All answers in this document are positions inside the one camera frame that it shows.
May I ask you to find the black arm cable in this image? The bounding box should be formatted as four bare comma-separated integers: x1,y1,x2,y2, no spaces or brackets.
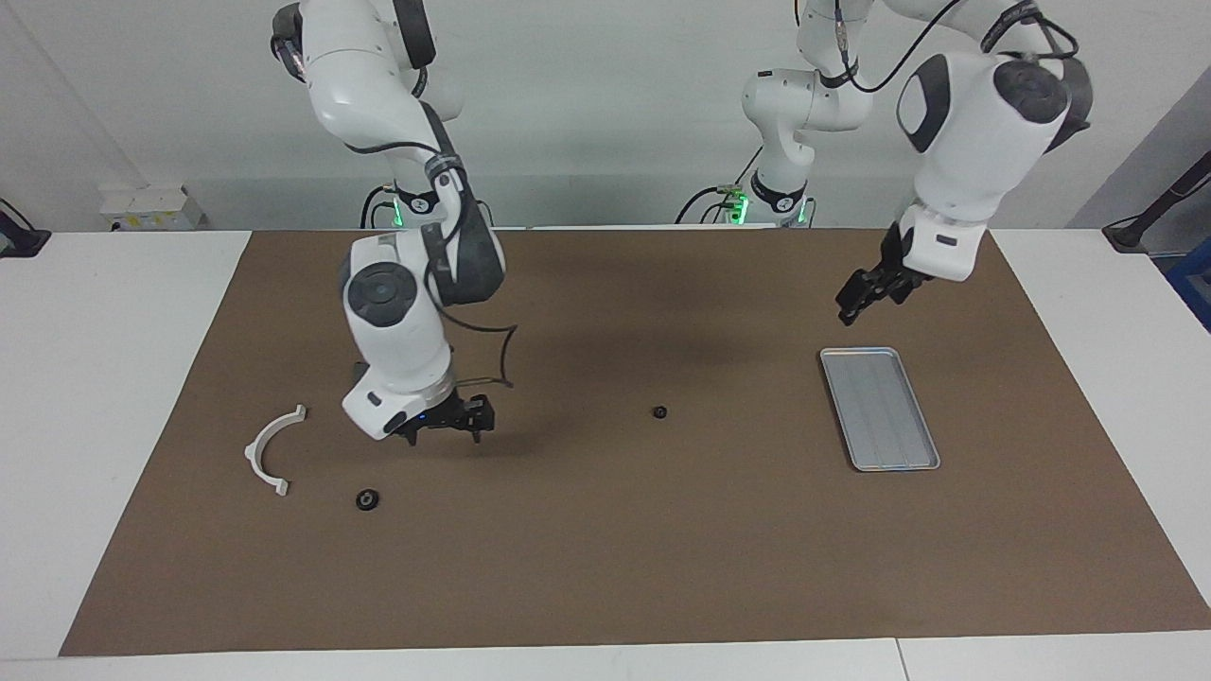
795,0,1079,94
342,140,519,391

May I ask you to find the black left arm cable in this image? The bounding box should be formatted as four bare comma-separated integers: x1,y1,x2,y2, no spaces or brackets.
795,0,1079,94

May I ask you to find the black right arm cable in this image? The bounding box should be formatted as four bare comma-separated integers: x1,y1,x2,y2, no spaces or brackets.
342,140,519,391

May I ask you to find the brown table mat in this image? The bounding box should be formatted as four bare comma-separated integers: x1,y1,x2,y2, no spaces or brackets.
59,227,1211,658

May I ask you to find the blue crate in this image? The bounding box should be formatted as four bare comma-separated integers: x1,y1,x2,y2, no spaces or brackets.
1166,236,1211,332

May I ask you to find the black stand with pole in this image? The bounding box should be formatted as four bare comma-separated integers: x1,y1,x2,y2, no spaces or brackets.
1102,149,1211,254

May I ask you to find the black clamp mount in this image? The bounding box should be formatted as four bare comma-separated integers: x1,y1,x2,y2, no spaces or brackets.
0,199,50,258

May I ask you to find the white wall power box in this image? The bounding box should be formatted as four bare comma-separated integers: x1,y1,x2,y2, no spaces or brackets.
99,186,204,233

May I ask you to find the silver metal tray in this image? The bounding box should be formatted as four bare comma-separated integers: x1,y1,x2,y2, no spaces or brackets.
819,347,941,472

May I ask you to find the white semicircular bracket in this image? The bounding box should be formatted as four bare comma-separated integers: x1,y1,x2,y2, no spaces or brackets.
244,405,307,497

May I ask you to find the black base cable bundle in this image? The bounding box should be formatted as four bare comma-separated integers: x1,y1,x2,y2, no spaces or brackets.
360,184,403,230
675,147,758,226

